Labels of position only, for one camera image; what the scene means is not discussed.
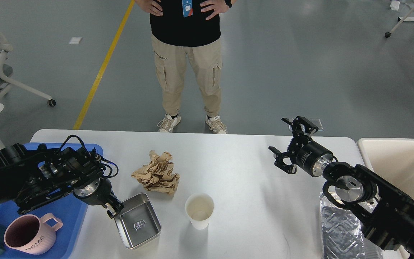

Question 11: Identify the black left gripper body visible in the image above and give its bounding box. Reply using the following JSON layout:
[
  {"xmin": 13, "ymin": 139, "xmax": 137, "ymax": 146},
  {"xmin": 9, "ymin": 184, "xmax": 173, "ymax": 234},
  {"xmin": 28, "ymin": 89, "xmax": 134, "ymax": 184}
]
[{"xmin": 73, "ymin": 178, "xmax": 116, "ymax": 208}]

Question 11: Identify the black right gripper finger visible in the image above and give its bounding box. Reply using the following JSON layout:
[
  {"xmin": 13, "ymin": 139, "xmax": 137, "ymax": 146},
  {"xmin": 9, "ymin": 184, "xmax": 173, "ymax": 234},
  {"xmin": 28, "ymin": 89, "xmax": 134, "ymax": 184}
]
[
  {"xmin": 269, "ymin": 146, "xmax": 297, "ymax": 174},
  {"xmin": 281, "ymin": 116, "xmax": 319, "ymax": 138}
]

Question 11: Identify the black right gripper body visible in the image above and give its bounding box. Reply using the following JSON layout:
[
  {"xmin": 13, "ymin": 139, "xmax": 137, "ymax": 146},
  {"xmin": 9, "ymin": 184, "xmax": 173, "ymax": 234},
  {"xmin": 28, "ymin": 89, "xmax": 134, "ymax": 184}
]
[{"xmin": 289, "ymin": 137, "xmax": 334, "ymax": 177}]

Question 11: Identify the square stainless steel tray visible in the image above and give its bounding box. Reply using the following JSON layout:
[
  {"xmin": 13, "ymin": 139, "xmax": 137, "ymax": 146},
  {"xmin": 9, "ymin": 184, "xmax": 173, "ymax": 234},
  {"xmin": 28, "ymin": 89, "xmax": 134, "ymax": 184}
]
[{"xmin": 114, "ymin": 193, "xmax": 162, "ymax": 249}]

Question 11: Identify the pink ceramic mug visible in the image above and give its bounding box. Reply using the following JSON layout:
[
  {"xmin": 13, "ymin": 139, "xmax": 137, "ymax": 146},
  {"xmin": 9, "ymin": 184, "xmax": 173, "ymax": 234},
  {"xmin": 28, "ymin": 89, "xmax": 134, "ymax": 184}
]
[{"xmin": 4, "ymin": 213, "xmax": 64, "ymax": 255}]

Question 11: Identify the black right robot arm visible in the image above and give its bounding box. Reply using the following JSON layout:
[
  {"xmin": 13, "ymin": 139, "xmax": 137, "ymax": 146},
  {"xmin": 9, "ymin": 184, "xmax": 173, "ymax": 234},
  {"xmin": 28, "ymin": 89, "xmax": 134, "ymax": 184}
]
[{"xmin": 269, "ymin": 116, "xmax": 414, "ymax": 259}]

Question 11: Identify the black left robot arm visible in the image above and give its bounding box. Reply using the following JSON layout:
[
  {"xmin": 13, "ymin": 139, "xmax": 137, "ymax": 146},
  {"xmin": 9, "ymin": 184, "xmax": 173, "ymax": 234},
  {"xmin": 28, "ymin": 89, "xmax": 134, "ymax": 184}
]
[{"xmin": 0, "ymin": 139, "xmax": 124, "ymax": 218}]

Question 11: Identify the person's left hand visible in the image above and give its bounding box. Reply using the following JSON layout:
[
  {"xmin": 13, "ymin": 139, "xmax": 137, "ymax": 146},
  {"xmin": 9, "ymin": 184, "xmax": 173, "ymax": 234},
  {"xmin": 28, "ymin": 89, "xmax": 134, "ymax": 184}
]
[{"xmin": 200, "ymin": 0, "xmax": 237, "ymax": 20}]

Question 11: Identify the person's right hand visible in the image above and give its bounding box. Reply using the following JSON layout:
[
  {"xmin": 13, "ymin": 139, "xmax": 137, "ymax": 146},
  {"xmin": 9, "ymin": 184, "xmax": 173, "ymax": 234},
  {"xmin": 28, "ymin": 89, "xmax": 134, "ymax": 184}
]
[{"xmin": 134, "ymin": 0, "xmax": 163, "ymax": 17}]

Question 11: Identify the crumpled brown paper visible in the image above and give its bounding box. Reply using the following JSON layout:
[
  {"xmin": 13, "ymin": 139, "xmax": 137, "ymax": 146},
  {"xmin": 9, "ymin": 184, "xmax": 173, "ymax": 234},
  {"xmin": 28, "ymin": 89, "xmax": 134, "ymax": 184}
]
[{"xmin": 131, "ymin": 150, "xmax": 180, "ymax": 195}]

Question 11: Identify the white paper cup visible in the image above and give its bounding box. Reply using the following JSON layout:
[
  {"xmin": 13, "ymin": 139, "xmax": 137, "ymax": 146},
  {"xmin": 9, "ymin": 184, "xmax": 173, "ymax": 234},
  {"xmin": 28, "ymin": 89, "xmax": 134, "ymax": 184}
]
[{"xmin": 185, "ymin": 193, "xmax": 215, "ymax": 230}]

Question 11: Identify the aluminium foil tray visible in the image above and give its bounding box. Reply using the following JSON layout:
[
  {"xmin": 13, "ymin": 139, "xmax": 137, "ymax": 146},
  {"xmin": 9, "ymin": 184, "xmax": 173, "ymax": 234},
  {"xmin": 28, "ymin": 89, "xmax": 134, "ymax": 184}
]
[{"xmin": 319, "ymin": 193, "xmax": 384, "ymax": 259}]

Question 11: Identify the beige plastic bin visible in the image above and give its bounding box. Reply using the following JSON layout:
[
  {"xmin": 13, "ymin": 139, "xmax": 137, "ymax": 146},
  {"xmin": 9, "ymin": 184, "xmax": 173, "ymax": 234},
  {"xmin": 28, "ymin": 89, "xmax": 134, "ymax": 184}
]
[{"xmin": 357, "ymin": 138, "xmax": 414, "ymax": 199}]

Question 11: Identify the person in black shirt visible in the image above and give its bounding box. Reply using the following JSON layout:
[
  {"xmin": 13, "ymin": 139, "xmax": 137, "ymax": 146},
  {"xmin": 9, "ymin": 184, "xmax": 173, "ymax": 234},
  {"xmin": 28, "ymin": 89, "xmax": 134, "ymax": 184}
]
[{"xmin": 150, "ymin": 0, "xmax": 227, "ymax": 134}]

